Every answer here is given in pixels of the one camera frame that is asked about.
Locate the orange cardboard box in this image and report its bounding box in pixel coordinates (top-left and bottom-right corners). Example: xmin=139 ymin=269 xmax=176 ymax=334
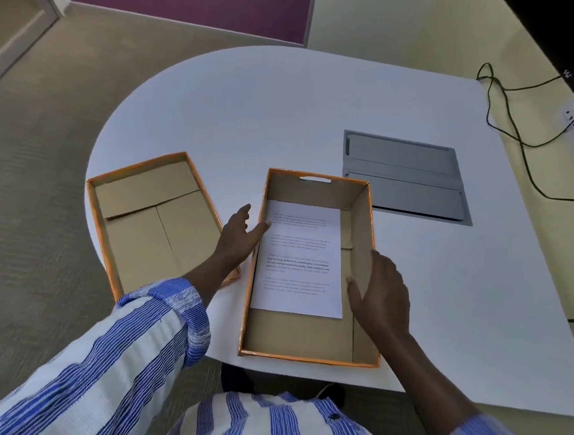
xmin=236 ymin=167 xmax=396 ymax=370

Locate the person's left hand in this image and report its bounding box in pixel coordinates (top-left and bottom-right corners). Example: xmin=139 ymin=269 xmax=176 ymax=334
xmin=212 ymin=201 xmax=274 ymax=279

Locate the person's left forearm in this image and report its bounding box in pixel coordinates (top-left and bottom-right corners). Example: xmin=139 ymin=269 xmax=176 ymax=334
xmin=181 ymin=252 xmax=240 ymax=316

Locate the black power cable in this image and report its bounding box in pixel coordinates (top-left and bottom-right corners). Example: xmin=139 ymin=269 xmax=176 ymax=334
xmin=467 ymin=62 xmax=574 ymax=203

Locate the blue white striped shirt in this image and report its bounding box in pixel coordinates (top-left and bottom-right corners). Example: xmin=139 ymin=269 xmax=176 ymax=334
xmin=0 ymin=264 xmax=574 ymax=435

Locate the grey table cable hatch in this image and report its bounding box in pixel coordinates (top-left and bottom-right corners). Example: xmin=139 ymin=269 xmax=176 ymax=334
xmin=337 ymin=129 xmax=480 ymax=227

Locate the orange cardboard box lid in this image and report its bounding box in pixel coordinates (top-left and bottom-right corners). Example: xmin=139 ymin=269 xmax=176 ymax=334
xmin=76 ymin=144 xmax=251 ymax=314

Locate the glass door with frame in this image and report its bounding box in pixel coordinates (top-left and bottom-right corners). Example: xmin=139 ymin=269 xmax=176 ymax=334
xmin=0 ymin=0 xmax=63 ymax=104

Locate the person's right hand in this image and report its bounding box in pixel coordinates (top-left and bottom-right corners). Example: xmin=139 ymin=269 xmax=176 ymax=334
xmin=341 ymin=248 xmax=418 ymax=342

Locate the white printed paper sheet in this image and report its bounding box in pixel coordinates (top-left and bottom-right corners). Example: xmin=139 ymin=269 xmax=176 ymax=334
xmin=249 ymin=199 xmax=352 ymax=321

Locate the person's right forearm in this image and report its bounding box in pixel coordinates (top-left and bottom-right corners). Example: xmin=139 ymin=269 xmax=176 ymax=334
xmin=355 ymin=327 xmax=487 ymax=435

